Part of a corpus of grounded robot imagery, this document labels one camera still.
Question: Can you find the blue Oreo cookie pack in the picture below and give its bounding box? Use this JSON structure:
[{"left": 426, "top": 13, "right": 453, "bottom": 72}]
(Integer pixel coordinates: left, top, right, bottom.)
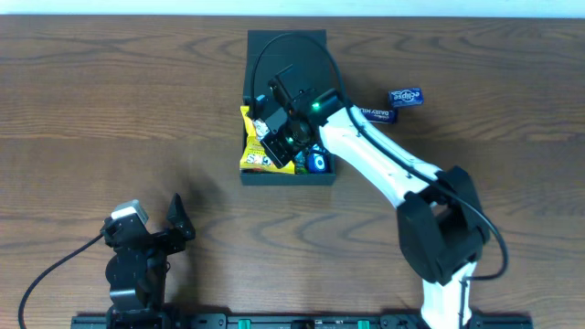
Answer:
[{"left": 305, "top": 144, "right": 328, "bottom": 174}]

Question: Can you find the yellow Hacks candy bag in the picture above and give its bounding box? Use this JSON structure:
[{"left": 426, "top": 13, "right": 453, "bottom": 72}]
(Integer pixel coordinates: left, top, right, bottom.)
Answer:
[{"left": 239, "top": 105, "right": 295, "bottom": 175}]

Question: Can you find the dark green box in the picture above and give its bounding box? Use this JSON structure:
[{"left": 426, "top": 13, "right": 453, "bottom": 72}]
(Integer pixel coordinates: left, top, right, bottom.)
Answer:
[{"left": 239, "top": 29, "right": 336, "bottom": 186}]

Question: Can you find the blue Dairy Milk chocolate bar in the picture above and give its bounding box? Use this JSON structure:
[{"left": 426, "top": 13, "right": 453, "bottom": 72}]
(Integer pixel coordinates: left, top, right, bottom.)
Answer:
[{"left": 360, "top": 108, "right": 398, "bottom": 124}]

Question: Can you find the blue Eclipse mint tin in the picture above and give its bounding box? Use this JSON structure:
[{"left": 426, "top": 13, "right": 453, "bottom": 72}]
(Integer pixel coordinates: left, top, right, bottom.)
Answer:
[{"left": 388, "top": 88, "right": 424, "bottom": 108}]

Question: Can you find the green Haribo gummy bag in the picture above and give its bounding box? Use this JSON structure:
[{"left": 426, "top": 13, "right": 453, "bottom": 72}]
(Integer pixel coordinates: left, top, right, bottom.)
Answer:
[{"left": 293, "top": 152, "right": 308, "bottom": 175}]

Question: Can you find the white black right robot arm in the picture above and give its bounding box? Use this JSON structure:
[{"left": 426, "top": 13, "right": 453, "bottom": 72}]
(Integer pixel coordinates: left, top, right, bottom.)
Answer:
[{"left": 261, "top": 67, "right": 490, "bottom": 328}]

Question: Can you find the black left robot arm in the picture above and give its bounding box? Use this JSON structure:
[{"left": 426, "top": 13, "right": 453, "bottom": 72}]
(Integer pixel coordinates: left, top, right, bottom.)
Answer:
[{"left": 101, "top": 194, "right": 196, "bottom": 328}]

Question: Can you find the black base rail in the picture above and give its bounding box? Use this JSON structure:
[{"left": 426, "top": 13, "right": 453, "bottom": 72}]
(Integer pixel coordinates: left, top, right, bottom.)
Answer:
[{"left": 70, "top": 312, "right": 535, "bottom": 329}]

